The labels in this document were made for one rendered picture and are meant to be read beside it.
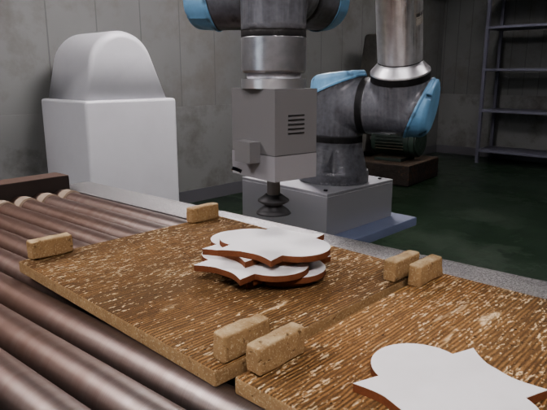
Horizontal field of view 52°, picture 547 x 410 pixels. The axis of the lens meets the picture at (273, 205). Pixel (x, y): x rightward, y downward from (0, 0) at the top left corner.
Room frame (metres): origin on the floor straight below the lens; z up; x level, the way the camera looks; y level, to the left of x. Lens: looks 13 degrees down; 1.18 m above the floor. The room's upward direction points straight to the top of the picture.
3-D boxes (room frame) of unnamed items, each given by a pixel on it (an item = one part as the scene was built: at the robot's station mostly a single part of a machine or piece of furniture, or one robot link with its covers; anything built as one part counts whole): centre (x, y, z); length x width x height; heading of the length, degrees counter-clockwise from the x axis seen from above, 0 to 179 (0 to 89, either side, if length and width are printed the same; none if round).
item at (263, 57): (0.67, 0.00, 1.20); 0.08 x 0.08 x 0.05
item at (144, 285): (0.69, 0.07, 0.93); 0.41 x 0.35 x 0.02; 46
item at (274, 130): (0.66, 0.01, 1.12); 0.10 x 0.09 x 0.16; 128
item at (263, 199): (0.66, 0.00, 1.03); 0.04 x 0.04 x 0.02
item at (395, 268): (0.65, -0.16, 0.95); 0.06 x 0.02 x 0.03; 136
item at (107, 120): (4.05, 1.17, 0.73); 0.74 x 0.63 x 1.47; 137
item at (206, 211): (0.92, 0.12, 0.95); 0.06 x 0.02 x 0.03; 136
